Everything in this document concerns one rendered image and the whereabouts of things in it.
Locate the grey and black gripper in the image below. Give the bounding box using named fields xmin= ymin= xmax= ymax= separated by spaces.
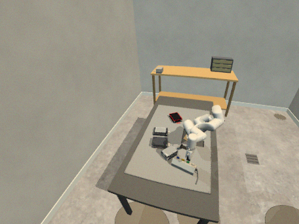
xmin=186 ymin=149 xmax=195 ymax=161

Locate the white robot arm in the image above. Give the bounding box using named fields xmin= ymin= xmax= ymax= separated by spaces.
xmin=177 ymin=105 xmax=224 ymax=151

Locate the beige button panel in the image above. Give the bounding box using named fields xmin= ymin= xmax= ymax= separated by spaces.
xmin=171 ymin=156 xmax=198 ymax=181

